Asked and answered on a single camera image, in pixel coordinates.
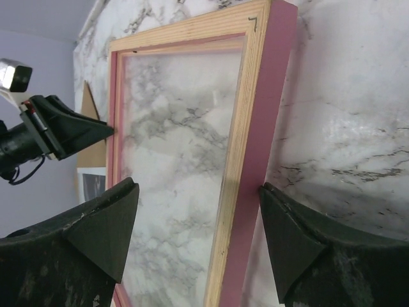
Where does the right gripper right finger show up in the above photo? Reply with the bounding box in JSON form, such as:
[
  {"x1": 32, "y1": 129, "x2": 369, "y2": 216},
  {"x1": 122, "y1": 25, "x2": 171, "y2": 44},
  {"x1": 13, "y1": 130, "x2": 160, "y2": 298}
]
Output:
[{"x1": 259, "y1": 183, "x2": 408, "y2": 306}]

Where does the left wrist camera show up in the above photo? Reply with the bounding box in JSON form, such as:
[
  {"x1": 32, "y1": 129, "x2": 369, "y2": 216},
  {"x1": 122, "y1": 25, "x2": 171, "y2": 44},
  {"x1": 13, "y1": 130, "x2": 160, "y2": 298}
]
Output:
[{"x1": 1, "y1": 58, "x2": 33, "y2": 109}]

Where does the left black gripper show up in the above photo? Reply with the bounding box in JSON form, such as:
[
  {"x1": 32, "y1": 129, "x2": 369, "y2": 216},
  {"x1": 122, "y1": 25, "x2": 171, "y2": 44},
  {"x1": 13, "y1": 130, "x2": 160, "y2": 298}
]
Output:
[{"x1": 20, "y1": 95, "x2": 114, "y2": 160}]

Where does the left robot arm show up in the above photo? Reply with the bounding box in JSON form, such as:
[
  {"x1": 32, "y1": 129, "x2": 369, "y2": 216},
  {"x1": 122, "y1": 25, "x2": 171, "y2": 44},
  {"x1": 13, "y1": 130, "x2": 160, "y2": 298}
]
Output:
[{"x1": 1, "y1": 95, "x2": 114, "y2": 185}]

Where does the brown cardboard backing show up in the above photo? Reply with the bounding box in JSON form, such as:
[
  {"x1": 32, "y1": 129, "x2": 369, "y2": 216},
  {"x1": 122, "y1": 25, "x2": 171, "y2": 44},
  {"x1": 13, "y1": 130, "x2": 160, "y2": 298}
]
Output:
[{"x1": 76, "y1": 81, "x2": 108, "y2": 202}]

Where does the pink picture frame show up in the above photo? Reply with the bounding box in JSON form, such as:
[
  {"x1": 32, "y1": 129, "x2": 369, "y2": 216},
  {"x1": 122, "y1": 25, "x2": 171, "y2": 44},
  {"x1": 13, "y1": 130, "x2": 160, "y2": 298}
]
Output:
[{"x1": 109, "y1": 1, "x2": 297, "y2": 306}]

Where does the blue landscape photo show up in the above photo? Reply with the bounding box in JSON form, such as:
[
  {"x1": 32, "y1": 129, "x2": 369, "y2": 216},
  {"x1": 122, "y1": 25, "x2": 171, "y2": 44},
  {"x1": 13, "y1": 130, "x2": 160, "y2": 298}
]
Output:
[{"x1": 77, "y1": 167, "x2": 106, "y2": 203}]

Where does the clear acrylic sheet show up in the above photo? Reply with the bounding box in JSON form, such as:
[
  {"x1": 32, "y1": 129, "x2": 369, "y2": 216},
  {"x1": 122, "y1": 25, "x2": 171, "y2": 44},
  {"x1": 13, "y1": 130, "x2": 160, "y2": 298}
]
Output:
[{"x1": 120, "y1": 37, "x2": 243, "y2": 306}]

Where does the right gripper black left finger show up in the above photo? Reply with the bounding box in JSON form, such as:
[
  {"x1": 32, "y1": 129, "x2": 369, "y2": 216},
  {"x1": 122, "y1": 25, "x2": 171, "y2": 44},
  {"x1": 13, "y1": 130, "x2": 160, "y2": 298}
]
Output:
[{"x1": 1, "y1": 177, "x2": 139, "y2": 306}]

